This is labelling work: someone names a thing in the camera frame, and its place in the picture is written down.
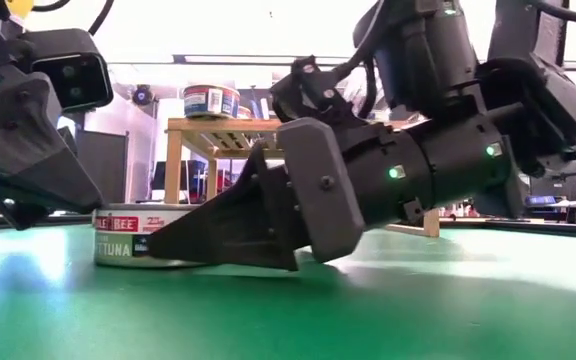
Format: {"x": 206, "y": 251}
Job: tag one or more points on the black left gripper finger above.
{"x": 20, "y": 217}
{"x": 18, "y": 150}

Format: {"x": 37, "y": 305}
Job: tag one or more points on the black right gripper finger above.
{"x": 238, "y": 230}

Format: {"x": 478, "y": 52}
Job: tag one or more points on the silver-lid green-white label can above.
{"x": 118, "y": 245}

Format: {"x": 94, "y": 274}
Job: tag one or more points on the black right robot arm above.
{"x": 518, "y": 125}

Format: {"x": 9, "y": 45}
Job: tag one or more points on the wooden slatted shelf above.
{"x": 193, "y": 125}

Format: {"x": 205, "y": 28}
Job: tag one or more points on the red background machine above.
{"x": 224, "y": 185}

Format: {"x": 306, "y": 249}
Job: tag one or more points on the yellow label tag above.
{"x": 20, "y": 7}

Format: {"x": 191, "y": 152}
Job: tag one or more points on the black background screen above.
{"x": 193, "y": 175}

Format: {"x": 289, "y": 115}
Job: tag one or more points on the dark grey partition panel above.
{"x": 103, "y": 170}

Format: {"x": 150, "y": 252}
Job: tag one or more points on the green table mat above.
{"x": 318, "y": 320}

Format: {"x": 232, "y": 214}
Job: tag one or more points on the long ceiling light bar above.
{"x": 228, "y": 59}

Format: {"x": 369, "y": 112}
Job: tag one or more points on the blue tray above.
{"x": 538, "y": 200}

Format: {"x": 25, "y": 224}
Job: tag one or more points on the black monitor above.
{"x": 553, "y": 190}

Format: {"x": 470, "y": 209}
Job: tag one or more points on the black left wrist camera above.
{"x": 68, "y": 70}

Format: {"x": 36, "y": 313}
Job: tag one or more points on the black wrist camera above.
{"x": 313, "y": 95}
{"x": 68, "y": 70}

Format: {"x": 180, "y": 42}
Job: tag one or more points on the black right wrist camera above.
{"x": 313, "y": 95}

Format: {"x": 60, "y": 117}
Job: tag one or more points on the black round ceiling camera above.
{"x": 143, "y": 95}

